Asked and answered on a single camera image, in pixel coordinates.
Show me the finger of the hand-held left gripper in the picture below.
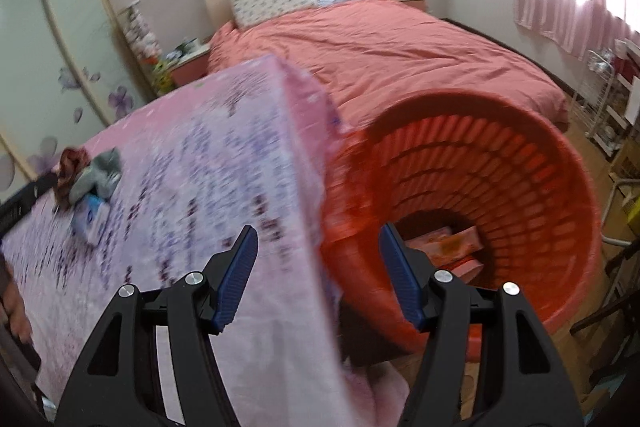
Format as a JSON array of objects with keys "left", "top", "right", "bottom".
[{"left": 30, "top": 173, "right": 60, "bottom": 204}]

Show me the clear tube of plush toys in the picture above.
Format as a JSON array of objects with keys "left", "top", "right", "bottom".
[{"left": 120, "top": 2, "right": 173, "bottom": 95}]

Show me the lavender print tablecloth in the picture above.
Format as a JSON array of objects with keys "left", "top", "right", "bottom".
[{"left": 0, "top": 54, "right": 416, "bottom": 427}]

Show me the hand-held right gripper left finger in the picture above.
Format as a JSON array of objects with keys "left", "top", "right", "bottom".
[{"left": 54, "top": 224, "right": 260, "bottom": 427}]

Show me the yellow white tissue packet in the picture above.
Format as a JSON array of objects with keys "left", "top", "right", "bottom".
[{"left": 406, "top": 227, "right": 482, "bottom": 264}]

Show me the bed with orange cover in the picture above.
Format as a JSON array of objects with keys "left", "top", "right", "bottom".
[{"left": 207, "top": 0, "right": 571, "bottom": 142}]

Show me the red plaid cloth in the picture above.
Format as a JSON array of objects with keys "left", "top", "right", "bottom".
[{"left": 54, "top": 147, "right": 92, "bottom": 210}]

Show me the blue white packet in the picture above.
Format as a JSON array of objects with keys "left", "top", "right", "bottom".
[{"left": 70, "top": 196, "right": 110, "bottom": 244}]

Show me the flower print sliding wardrobe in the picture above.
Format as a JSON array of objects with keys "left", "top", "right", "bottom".
[{"left": 0, "top": 0, "right": 156, "bottom": 192}]

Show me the white wire rack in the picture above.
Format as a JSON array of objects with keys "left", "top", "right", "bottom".
[{"left": 570, "top": 39, "right": 636, "bottom": 158}]

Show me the orange plastic laundry basket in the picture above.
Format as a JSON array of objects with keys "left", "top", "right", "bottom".
[{"left": 320, "top": 89, "right": 603, "bottom": 355}]

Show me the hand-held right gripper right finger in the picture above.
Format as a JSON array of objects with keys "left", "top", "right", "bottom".
[{"left": 378, "top": 223, "right": 585, "bottom": 427}]

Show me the pink nightstand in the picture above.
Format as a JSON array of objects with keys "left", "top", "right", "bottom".
[{"left": 165, "top": 44, "right": 212, "bottom": 88}]

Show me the person's left hand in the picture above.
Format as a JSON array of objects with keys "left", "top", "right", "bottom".
[{"left": 0, "top": 252, "right": 34, "bottom": 344}]

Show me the pale green cloth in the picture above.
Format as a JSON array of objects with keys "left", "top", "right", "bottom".
[{"left": 69, "top": 148, "right": 123, "bottom": 206}]

